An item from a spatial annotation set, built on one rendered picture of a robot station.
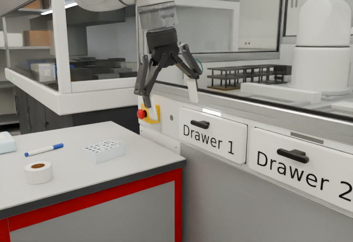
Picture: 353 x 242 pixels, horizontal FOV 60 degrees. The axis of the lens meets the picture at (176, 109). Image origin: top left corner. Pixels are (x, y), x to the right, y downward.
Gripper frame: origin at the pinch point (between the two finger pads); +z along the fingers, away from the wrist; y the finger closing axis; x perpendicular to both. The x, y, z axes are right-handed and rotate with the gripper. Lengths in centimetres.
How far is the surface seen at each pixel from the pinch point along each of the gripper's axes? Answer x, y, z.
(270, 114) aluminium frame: -18.4, 15.5, 4.0
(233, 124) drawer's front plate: -8.2, 12.7, 7.8
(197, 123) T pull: 2.8, 8.9, 8.7
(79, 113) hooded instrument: 85, -1, 17
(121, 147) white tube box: 28.2, -6.1, 17.8
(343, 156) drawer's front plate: -37.8, 12.4, 8.0
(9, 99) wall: 419, 0, 61
